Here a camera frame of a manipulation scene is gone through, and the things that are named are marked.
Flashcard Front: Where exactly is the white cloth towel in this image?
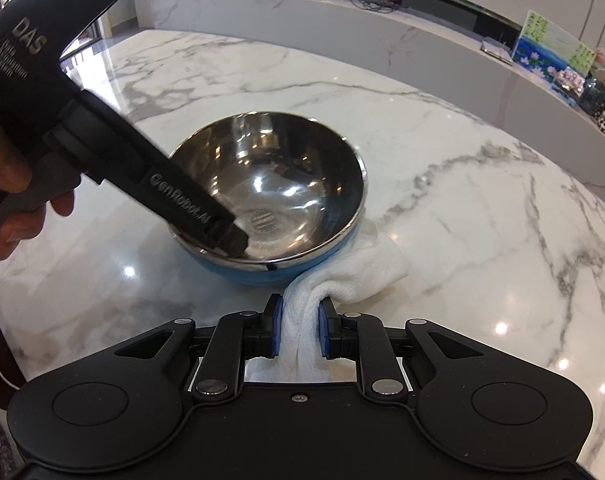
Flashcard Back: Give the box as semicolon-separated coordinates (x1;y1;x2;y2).
245;219;407;382

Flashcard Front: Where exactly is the blue steel bowl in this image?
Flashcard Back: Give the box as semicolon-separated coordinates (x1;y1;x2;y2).
170;112;367;286

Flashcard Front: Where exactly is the person left hand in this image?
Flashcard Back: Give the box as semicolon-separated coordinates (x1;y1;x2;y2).
0;128;46;262

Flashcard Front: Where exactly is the grey set-top box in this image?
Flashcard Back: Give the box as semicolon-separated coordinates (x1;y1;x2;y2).
480;37;513;66

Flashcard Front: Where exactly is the lotus painting board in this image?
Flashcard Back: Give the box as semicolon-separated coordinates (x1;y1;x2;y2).
511;10;596;87

